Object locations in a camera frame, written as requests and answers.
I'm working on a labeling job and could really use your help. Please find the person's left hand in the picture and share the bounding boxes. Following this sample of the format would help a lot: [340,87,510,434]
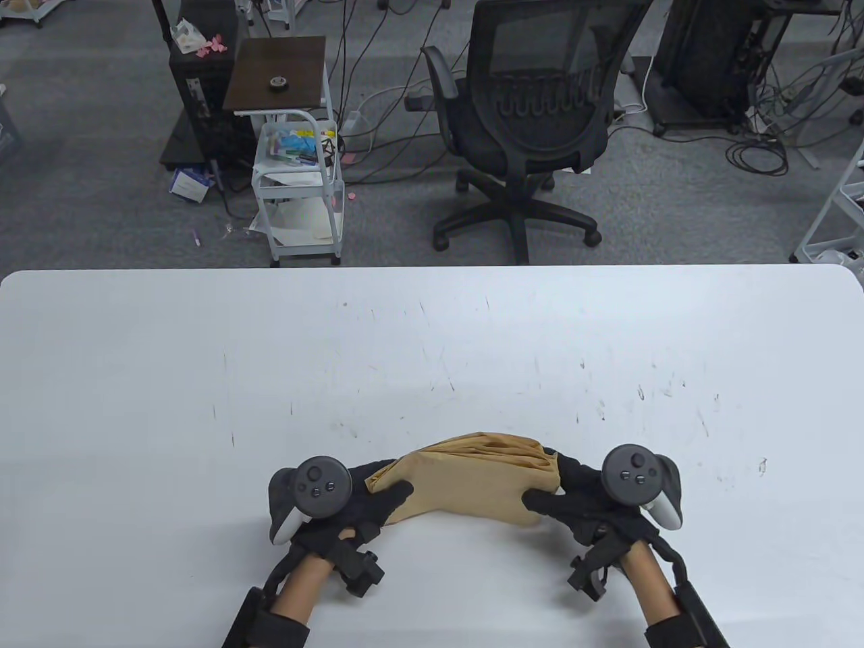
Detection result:
[290,459,414,564]

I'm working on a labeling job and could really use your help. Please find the person's right hand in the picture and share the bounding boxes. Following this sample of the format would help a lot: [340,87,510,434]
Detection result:
[522,454,659,547]

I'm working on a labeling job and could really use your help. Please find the group of brown paper envelopes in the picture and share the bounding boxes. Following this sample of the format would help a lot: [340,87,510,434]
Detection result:
[364,432,562,529]

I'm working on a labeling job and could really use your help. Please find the person's right forearm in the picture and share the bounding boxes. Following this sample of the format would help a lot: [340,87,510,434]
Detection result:
[616,540,681,630]

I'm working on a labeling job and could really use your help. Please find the person's left forearm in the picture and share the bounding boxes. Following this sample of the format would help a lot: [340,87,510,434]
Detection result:
[271,548,337,620]

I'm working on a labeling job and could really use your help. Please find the grey and white tracking controller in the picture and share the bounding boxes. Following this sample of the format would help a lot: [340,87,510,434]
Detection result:
[269,457,353,546]
[601,443,684,531]

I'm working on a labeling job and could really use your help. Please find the black fabric wristband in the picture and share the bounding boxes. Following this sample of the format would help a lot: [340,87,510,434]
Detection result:
[253,607,311,648]
[643,611,706,648]

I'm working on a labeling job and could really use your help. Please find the black sensor box with label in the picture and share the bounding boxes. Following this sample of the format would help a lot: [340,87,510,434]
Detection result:
[675,580,731,648]

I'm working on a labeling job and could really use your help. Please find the white papers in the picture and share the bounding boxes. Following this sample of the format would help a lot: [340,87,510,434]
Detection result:
[267,199,335,247]

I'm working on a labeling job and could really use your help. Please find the white rolling cart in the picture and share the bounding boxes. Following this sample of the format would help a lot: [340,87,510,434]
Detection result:
[251,61,346,267]

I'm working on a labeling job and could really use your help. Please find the black mesh office chair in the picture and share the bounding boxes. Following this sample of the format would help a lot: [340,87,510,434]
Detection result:
[404,0,654,265]

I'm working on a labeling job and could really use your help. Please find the blue and white box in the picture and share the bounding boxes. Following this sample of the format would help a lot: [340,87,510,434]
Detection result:
[169,167,211,204]

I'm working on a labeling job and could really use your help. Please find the black computer tower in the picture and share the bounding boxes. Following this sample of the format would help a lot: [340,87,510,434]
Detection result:
[167,0,254,178]

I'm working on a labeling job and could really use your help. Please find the black equipment cabinet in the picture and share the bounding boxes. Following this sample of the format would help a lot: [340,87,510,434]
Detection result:
[653,0,794,130]

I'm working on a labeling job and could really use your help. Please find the dark brown wooden board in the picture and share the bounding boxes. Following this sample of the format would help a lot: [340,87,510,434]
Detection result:
[223,36,327,113]

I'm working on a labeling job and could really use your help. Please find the crumpled clear plastic bag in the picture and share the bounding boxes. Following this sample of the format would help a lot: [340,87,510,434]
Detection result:
[172,18,207,55]

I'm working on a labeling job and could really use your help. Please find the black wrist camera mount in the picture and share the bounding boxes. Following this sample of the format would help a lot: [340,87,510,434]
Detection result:
[324,540,385,598]
[569,523,639,601]

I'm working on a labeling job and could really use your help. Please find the black glove cable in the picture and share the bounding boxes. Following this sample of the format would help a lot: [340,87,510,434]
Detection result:
[260,540,301,595]
[648,533,689,588]

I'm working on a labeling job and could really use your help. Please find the white metal frame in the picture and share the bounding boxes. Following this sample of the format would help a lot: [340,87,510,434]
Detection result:
[791,138,864,265]

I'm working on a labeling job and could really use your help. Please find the coiled black cable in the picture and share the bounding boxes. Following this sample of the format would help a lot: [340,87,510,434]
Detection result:
[726,128,790,178]

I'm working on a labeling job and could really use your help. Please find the black flat base plate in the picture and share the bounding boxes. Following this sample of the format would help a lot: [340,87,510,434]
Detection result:
[159,108,207,167]

